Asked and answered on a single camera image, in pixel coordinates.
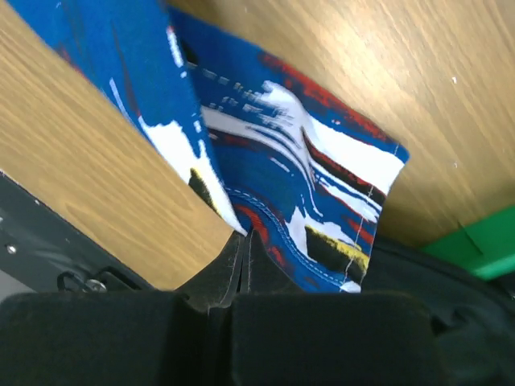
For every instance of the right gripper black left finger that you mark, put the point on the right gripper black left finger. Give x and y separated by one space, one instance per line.
145 337

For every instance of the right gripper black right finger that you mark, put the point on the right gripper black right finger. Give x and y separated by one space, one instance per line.
327 339

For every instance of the blue white red patterned pants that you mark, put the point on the blue white red patterned pants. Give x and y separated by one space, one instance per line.
263 145

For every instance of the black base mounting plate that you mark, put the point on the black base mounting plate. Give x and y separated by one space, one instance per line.
43 251

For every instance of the black garment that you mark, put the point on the black garment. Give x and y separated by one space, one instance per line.
473 321

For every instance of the green plastic tray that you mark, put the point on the green plastic tray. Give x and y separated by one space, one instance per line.
485 248

